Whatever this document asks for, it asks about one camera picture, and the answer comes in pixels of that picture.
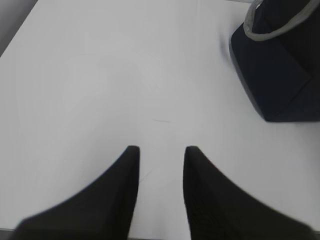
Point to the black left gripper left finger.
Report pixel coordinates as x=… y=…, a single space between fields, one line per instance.
x=101 y=211

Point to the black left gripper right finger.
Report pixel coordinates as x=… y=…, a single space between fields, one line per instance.
x=217 y=209

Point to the navy blue lunch bag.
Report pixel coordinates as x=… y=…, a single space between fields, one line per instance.
x=276 y=52

